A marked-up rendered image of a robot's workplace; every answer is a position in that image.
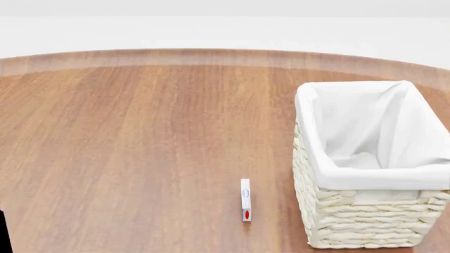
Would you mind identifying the white tomato sauce packet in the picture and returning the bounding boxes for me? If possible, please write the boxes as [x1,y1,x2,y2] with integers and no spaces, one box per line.
[240,178,253,223]

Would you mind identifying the white cloth basket liner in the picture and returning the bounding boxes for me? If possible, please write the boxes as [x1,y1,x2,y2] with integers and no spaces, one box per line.
[294,79,450,191]

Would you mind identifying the cream woven wicker basket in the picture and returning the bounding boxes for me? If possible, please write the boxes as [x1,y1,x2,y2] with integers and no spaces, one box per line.
[292,118,450,249]

